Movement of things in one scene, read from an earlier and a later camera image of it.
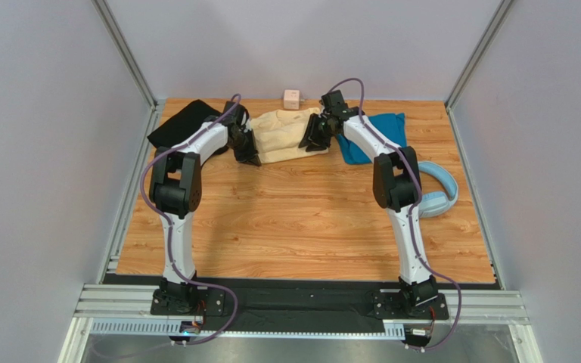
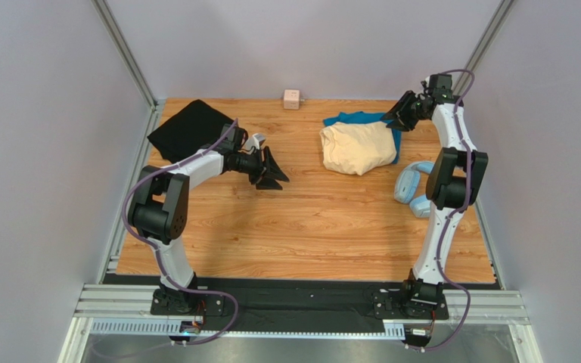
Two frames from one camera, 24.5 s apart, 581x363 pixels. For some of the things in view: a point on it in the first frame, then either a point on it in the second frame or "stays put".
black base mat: [326, 303] stays put
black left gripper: [249, 156] → [273, 169]
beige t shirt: [278, 134] → [357, 147]
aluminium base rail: [125, 310] stays put
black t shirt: [181, 121] stays put
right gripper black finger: [320, 145] → [402, 123]
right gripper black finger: [312, 130] → [401, 108]
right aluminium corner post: [471, 63] stays put
